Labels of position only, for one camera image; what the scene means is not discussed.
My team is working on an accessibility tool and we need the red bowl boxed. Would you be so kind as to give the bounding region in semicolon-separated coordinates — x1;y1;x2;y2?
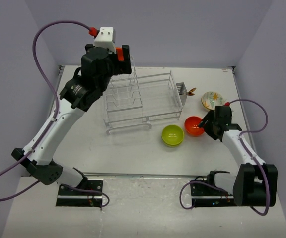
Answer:
116;47;124;62

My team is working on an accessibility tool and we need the orange bowl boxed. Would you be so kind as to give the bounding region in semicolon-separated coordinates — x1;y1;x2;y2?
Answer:
184;116;204;136

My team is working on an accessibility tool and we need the floral leaf pattern bowl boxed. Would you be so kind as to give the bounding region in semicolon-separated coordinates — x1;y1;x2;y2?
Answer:
201;91;226;110

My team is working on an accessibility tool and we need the lime green bowl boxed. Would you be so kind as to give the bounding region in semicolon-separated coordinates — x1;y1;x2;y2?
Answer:
161;124;184;140
162;138;184;147

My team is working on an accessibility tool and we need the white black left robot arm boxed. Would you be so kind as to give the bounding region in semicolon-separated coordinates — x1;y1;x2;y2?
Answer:
12;44;132;195

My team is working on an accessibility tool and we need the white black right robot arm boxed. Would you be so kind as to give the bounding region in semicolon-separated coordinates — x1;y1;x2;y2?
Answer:
198;106;278;208

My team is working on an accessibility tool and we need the gold utensil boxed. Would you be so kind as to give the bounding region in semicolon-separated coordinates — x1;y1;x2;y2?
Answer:
186;87;196;96

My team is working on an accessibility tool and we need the grey cutlery holder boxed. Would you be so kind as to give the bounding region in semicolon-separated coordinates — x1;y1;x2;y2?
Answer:
176;82;187;106

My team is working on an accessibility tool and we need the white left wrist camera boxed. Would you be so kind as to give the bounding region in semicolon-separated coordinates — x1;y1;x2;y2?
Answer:
88;27;116;54

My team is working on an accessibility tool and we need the white wire dish rack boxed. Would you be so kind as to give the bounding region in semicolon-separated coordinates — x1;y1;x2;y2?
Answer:
103;59;183;135

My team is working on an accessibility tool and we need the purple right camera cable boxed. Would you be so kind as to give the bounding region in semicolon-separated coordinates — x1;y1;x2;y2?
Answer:
224;99;270;216

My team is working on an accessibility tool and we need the purple camera cable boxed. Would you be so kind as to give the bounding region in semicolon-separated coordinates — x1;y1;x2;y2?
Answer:
224;99;270;216
0;21;95;201

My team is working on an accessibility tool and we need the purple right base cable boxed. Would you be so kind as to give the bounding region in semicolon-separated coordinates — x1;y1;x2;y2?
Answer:
179;180;229;210

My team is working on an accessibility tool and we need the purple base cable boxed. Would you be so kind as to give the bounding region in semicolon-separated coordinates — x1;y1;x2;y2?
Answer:
179;180;229;210
60;184;110;207

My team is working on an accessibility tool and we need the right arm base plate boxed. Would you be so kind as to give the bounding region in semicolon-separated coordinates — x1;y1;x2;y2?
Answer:
190;183;236;208

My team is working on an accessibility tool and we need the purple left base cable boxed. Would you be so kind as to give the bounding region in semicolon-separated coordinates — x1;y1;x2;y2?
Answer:
60;184;110;207

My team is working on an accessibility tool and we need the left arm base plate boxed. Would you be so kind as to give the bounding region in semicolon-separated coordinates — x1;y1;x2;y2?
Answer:
56;176;103;208

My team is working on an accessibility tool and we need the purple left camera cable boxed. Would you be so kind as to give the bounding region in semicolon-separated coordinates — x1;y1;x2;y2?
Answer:
0;21;95;201

